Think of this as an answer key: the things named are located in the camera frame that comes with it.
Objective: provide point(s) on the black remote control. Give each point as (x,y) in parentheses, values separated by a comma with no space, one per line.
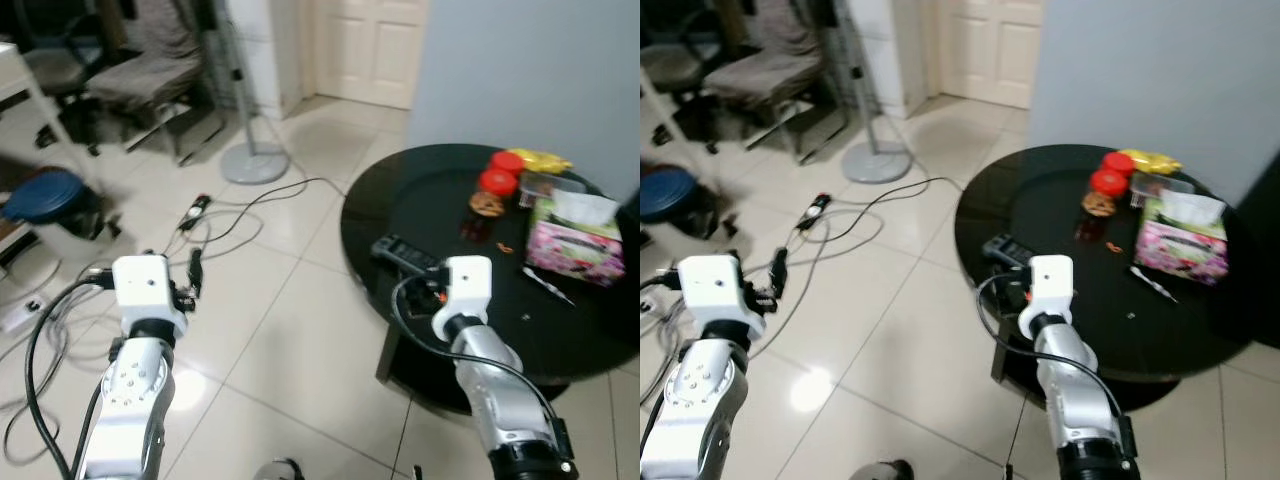
(1008,250)
(405,254)

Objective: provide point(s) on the patterned cushion metal chair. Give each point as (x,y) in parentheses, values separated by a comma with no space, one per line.
(765,75)
(150,75)

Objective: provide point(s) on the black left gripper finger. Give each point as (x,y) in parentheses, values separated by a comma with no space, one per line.
(779,272)
(196,272)

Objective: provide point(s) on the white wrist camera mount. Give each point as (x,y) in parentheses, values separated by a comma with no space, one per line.
(715,287)
(146,287)
(1052,288)
(469,290)

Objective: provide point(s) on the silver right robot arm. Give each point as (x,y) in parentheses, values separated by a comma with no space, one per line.
(1080,390)
(495,385)

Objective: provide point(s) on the round black glossy table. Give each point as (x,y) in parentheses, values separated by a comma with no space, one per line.
(1040,210)
(430,210)

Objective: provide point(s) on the yellow snack bag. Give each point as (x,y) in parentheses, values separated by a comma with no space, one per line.
(1155,160)
(545,160)

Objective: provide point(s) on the blue round stool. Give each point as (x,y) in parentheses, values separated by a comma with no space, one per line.
(670,195)
(45,198)

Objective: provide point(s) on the grey fan stand round base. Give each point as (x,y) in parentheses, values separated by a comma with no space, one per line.
(876,162)
(252,160)

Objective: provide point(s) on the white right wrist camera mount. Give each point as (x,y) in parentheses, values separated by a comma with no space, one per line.
(469,290)
(1052,288)

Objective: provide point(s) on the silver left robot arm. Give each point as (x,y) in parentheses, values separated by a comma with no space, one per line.
(695,405)
(130,400)

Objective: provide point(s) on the slim grey pen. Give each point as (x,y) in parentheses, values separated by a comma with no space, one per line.
(548,285)
(1154,285)

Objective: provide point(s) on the clear plastic container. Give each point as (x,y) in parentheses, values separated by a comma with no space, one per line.
(1160,185)
(550,185)

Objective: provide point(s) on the brown round snack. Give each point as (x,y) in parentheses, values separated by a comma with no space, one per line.
(1098,205)
(487,205)

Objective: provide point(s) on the grey robot foot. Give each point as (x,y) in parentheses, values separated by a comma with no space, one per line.
(277,470)
(884,470)

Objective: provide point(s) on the white power strip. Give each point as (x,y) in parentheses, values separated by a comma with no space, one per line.
(22,315)

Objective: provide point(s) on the pink floral tissue box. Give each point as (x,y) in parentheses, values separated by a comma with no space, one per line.
(575,245)
(1180,245)

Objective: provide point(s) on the cream panelled door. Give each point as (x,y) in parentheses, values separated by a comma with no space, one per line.
(990,50)
(370,50)

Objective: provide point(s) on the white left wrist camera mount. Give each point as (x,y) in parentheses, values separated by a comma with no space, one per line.
(715,287)
(146,287)

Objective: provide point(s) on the black office chair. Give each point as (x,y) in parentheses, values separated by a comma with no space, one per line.
(670,65)
(60,70)

